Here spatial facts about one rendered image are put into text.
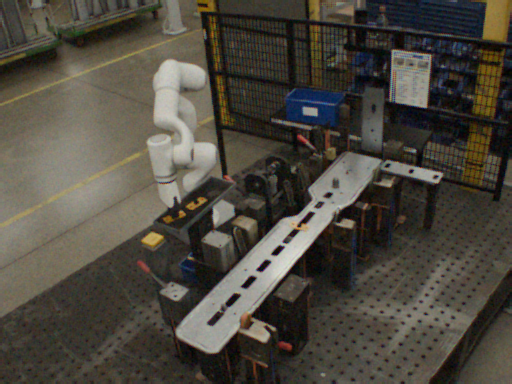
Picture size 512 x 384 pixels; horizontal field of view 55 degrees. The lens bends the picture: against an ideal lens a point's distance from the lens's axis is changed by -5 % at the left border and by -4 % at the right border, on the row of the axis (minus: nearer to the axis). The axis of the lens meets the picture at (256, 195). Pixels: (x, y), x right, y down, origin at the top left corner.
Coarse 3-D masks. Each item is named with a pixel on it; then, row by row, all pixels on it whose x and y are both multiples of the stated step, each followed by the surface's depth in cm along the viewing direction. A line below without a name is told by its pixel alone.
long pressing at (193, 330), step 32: (352, 160) 253; (320, 192) 231; (352, 192) 229; (288, 224) 214; (320, 224) 212; (256, 256) 198; (288, 256) 197; (224, 288) 185; (256, 288) 183; (192, 320) 173; (224, 320) 172
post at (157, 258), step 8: (144, 248) 187; (152, 248) 185; (160, 248) 187; (144, 256) 190; (152, 256) 186; (160, 256) 188; (168, 256) 192; (152, 264) 190; (160, 264) 189; (168, 264) 193; (152, 272) 194; (160, 272) 190; (168, 272) 195; (168, 280) 197; (160, 288) 197; (160, 296) 201; (160, 304) 204; (168, 320) 207; (168, 328) 209
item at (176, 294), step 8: (168, 288) 178; (176, 288) 178; (184, 288) 178; (168, 296) 175; (176, 296) 175; (184, 296) 176; (168, 304) 178; (176, 304) 174; (184, 304) 177; (168, 312) 181; (176, 312) 177; (184, 312) 178; (176, 320) 181; (176, 344) 192; (184, 344) 188; (184, 352) 191; (192, 352) 190; (184, 360) 194; (192, 360) 192; (192, 368) 192
